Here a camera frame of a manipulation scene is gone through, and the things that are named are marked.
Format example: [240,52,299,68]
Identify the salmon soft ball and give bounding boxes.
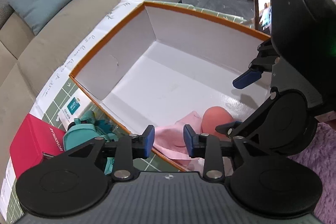
[202,106,234,140]

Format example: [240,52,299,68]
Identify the light pink cloth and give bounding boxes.
[152,110,234,177]

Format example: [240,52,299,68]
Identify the teal fabric backpack pouch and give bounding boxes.
[63,110,120,175]

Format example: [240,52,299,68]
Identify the white teal tissue pack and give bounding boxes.
[58,90,91,129]

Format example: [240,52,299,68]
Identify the smartphone on stand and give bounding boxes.
[253,0,272,35]

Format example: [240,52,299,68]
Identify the green grid tablecloth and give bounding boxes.
[1,0,270,223]

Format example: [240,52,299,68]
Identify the orange white cardboard box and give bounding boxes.
[70,0,270,134]

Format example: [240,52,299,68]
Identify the red transparent cube box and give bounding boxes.
[10,114,66,178]

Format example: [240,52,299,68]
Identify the beige fabric sofa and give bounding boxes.
[1,0,181,173]

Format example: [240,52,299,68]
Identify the dark grey cushion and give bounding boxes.
[0,0,14,28]

